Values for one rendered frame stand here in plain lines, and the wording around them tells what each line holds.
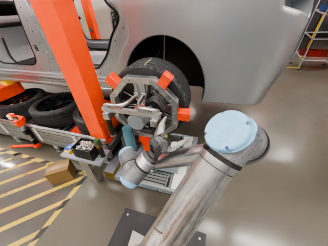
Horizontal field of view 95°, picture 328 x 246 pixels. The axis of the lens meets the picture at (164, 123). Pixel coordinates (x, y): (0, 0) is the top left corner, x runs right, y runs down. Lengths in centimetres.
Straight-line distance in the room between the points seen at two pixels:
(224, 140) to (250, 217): 138
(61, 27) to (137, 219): 133
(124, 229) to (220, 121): 106
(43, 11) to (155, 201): 164
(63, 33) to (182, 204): 111
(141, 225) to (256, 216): 102
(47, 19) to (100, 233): 159
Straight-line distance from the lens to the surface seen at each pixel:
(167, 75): 99
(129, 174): 73
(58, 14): 119
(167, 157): 74
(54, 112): 233
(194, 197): 45
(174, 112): 110
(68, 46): 121
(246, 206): 177
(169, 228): 51
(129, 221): 130
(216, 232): 160
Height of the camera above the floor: 149
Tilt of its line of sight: 38 degrees down
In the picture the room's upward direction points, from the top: 3 degrees counter-clockwise
